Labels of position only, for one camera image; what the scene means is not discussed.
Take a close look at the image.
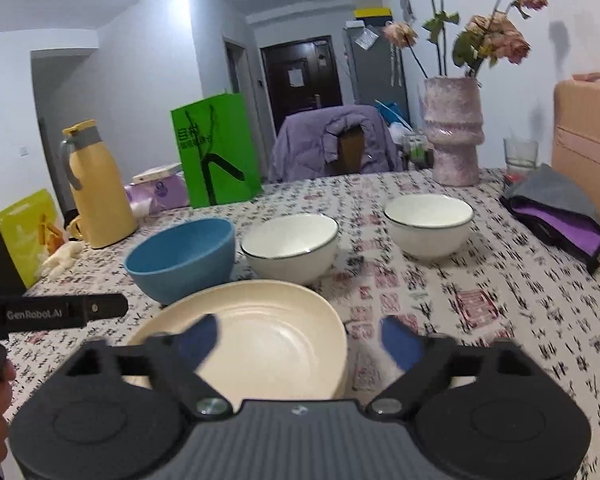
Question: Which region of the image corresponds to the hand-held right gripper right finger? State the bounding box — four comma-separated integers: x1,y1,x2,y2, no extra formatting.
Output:
365,315,537,421

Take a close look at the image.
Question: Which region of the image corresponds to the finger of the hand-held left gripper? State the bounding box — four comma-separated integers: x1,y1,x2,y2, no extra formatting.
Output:
81,293,130,326

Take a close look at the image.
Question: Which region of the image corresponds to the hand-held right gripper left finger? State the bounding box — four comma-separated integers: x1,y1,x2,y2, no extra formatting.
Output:
66,313,234,419

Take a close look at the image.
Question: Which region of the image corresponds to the cream ridged plate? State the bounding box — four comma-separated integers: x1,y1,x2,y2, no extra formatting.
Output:
325,345,350,402
127,280,349,402

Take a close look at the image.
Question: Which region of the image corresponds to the blue bowl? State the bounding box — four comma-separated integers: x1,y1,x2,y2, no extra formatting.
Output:
124,217,236,306

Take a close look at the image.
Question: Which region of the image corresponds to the white black-rimmed bowl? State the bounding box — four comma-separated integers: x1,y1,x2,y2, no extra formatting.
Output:
384,194,476,261
241,213,340,287

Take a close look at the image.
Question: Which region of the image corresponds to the white rubber glove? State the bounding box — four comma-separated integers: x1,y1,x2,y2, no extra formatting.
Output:
40,241,85,278

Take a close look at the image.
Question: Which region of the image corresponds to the yellow-green snack box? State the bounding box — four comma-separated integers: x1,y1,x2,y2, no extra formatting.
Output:
0,188,66,288

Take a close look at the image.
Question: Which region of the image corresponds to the yellow thermos jug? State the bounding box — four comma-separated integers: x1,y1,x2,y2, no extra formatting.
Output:
59,120,138,250

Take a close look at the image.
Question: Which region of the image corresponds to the purple tissue pack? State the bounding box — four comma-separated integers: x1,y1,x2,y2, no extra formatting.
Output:
125,172,191,218

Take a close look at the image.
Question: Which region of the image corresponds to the green paper bag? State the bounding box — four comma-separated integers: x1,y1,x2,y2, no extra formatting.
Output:
170,91,264,209

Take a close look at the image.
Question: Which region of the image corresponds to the wooden chair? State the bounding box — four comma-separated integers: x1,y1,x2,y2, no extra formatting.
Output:
337,125,376,177

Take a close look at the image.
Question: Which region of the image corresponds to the grey purple cloth pouch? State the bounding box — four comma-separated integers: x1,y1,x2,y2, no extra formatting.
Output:
499,162,600,274

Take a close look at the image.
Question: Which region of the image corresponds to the pink mottled vase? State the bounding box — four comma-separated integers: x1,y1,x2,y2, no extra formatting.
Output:
422,76,486,187

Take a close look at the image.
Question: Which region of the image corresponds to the clear drinking glass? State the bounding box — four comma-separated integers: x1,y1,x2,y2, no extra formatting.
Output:
503,137,540,172

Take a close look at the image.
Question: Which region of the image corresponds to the purple jacket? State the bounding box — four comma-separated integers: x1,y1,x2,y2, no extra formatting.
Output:
270,105,403,183

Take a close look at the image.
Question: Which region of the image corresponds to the pink case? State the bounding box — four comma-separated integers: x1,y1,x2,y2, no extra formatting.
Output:
551,72,600,241

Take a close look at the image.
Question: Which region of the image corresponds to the grey interior door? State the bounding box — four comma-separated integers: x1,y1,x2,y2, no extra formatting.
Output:
223,35,261,171

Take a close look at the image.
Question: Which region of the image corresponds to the grey refrigerator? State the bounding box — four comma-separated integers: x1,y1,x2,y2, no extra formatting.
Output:
342,19,411,116

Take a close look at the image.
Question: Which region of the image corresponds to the folded pale umbrella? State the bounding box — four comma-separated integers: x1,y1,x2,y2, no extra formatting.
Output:
387,22,406,86

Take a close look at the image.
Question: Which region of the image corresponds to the dark entrance door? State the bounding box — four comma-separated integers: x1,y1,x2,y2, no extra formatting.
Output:
260,36,343,123

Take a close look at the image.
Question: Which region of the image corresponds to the dried pink rose bouquet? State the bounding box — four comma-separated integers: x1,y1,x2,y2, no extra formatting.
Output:
382,0,549,81

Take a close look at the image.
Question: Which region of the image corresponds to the yellow box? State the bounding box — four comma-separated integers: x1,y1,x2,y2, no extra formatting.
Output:
354,6,393,22

